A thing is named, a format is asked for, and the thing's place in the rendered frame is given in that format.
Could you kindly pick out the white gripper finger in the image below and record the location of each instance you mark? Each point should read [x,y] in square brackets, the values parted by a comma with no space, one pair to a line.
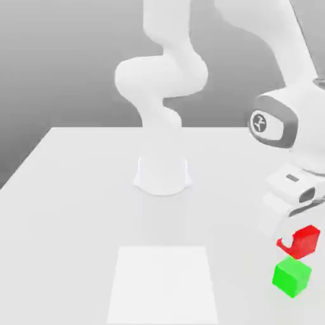
[284,229]

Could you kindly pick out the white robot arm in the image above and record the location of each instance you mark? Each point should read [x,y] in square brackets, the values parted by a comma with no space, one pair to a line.
[162,76]

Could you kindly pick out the small red cube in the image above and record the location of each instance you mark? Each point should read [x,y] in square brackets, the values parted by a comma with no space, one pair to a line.
[306,241]

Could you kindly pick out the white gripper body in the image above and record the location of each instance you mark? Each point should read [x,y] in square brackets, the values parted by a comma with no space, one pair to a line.
[306,218]

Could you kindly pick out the small green cube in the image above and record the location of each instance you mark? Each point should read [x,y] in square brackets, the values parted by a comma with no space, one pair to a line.
[292,277]

